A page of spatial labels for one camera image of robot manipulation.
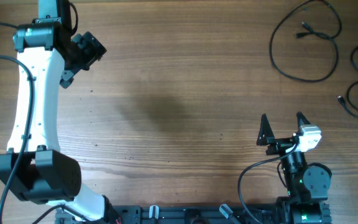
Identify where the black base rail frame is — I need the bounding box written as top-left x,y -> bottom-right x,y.
54,203 -> 332,224

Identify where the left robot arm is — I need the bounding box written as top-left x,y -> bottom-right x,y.
0,1 -> 122,223

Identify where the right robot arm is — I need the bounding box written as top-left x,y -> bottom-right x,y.
257,112 -> 332,223

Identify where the black USB cable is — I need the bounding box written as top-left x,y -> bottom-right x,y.
268,0 -> 343,83

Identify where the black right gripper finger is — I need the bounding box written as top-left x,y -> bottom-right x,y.
256,114 -> 275,146
296,111 -> 310,128

